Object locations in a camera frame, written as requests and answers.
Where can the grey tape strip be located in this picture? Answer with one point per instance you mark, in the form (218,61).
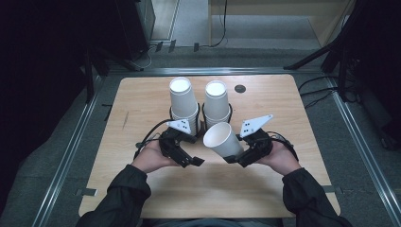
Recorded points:
(86,192)
(331,189)

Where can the light wooden furniture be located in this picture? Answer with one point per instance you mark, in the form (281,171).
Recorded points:
(324,28)

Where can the person's left hand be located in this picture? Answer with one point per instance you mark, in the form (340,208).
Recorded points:
(151,157)

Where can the black cabinet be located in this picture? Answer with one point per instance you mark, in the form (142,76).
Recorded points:
(135,25)

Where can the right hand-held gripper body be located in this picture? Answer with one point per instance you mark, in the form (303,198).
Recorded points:
(260,143)

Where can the black metal stand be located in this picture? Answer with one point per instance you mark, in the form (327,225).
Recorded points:
(94,66)

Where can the stack of white cups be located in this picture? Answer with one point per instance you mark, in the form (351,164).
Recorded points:
(183,101)
(216,104)

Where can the black tripod stand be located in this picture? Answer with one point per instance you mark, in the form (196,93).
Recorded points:
(334,47)

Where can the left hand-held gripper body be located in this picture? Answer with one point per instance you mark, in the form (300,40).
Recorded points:
(171,142)

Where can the white paper cup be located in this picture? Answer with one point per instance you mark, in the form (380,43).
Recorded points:
(220,138)

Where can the black round table grommet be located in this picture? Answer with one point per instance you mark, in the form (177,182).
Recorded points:
(240,88)

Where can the metal floor rail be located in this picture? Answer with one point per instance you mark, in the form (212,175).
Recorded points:
(362,151)
(66,157)
(214,71)

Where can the person's right hand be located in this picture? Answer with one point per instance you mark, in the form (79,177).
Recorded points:
(280,157)

